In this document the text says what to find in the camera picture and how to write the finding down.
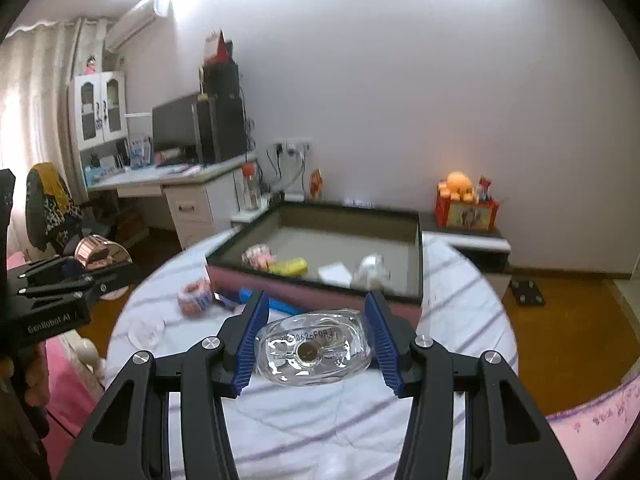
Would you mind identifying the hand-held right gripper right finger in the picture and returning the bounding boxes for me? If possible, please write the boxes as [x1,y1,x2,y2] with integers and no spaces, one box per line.
[363,290,571,480]

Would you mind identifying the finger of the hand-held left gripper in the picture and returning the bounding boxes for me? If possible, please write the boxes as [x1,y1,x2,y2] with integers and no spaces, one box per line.
[17,265,143,308]
[20,256,93,278]

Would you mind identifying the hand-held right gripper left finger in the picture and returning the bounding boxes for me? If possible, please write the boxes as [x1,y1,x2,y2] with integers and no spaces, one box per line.
[57,289,271,480]

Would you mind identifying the rose gold jar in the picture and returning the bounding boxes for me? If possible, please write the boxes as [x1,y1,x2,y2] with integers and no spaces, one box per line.
[74,235,134,272]

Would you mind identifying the clear glass perfume bottle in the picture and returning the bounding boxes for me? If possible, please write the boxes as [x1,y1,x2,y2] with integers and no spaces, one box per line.
[254,308,375,388]

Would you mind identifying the white plastic gadget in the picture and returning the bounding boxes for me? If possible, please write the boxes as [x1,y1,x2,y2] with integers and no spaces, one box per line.
[351,254,392,288]

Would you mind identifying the white paper card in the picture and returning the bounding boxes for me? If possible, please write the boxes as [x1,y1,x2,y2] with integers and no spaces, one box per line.
[318,262,359,286]

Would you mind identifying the yellow highlighter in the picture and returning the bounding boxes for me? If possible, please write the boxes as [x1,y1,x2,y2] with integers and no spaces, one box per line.
[270,258,308,276]

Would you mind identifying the pink white block figure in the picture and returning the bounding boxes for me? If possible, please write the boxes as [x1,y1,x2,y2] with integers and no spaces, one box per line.
[242,243,277,269]

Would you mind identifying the pink box with black rim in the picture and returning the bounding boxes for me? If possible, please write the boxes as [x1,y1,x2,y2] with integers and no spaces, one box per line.
[205,199,425,328]

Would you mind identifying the black office chair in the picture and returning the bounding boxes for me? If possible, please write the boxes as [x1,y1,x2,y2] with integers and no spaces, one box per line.
[25,162,136,271]

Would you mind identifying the blue highlighter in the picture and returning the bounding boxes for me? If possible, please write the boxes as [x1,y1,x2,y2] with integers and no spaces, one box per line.
[237,287,301,315]

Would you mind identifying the pink blanket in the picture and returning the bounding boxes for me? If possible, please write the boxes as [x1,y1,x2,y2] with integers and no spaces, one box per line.
[45,337,106,441]

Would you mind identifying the yellow cloth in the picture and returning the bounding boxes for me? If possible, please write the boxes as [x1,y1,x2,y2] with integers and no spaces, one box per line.
[32,162,71,211]

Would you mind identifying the white desk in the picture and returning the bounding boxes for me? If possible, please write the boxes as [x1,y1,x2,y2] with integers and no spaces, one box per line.
[85,152,261,251]

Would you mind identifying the black top low bench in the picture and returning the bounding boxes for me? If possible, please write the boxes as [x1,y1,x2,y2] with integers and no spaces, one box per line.
[419,212,513,286]

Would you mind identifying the blue white box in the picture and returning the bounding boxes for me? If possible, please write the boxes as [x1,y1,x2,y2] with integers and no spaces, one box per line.
[129,137,152,166]

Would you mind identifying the black bathroom scale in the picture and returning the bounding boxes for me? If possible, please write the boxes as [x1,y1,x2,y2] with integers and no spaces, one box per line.
[507,280,546,307]

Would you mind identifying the red storage crate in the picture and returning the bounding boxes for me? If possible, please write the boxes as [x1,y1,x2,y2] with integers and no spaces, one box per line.
[434,195,500,232]

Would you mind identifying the beige curtain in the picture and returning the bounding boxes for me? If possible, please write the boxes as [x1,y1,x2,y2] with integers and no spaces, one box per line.
[0,17,108,256]

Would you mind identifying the red cap water bottle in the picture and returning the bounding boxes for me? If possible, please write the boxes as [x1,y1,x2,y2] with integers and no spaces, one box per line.
[241,162,261,211]

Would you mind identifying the white glass-door cabinet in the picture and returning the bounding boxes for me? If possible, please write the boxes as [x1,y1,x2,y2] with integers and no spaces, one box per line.
[68,71,128,151]

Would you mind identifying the black computer monitor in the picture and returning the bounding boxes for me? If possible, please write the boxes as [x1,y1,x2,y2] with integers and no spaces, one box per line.
[151,92,201,153]

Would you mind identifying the orange octopus plush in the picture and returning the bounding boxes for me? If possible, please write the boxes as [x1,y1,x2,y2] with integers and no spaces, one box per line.
[439,171,475,204]

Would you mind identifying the pink printed bed sheet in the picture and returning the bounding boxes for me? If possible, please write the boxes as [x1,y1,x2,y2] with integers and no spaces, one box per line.
[545,367,640,480]

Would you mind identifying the black speaker box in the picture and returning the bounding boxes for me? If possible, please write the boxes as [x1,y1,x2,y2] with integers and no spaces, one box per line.
[201,61,242,98]

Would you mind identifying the white air conditioner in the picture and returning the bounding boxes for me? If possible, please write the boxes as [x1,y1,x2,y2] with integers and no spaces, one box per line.
[105,0,168,51]

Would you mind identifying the red desk calendar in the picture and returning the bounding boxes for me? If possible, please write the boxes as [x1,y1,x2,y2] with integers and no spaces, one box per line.
[204,30,235,66]

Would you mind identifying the white bed frame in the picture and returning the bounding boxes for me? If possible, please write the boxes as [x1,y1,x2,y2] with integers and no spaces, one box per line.
[74,336,108,386]

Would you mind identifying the black power cable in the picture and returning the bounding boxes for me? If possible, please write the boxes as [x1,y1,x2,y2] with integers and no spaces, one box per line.
[265,145,306,193]

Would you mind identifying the white wall sockets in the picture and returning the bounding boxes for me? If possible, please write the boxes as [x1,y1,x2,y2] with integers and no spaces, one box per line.
[272,137,313,153]

